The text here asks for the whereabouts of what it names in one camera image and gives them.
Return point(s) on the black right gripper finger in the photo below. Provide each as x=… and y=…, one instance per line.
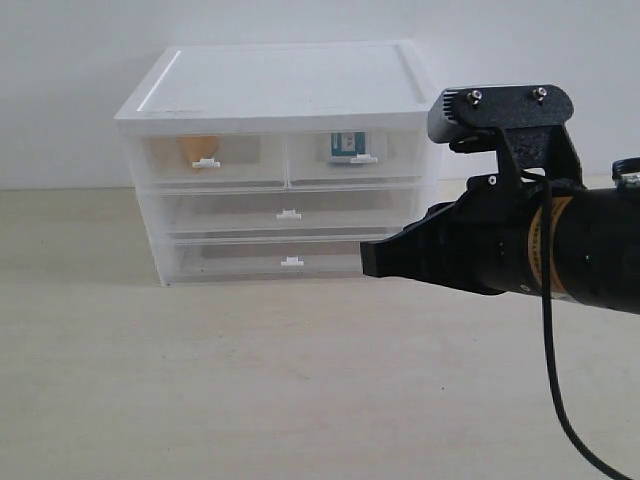
x=395, y=256

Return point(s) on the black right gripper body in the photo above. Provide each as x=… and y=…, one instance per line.
x=477, y=243

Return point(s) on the white pill bottle blue label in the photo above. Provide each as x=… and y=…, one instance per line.
x=348, y=147

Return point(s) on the yellow cheese wedge toy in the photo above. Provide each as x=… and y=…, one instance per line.
x=199, y=151

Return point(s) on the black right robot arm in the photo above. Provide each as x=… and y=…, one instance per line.
x=594, y=236

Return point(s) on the clear plastic container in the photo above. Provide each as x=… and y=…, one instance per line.
x=200, y=213
x=208, y=261

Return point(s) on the white plastic drawer cabinet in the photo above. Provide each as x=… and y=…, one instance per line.
x=273, y=89

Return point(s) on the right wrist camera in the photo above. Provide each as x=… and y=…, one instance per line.
x=524, y=125

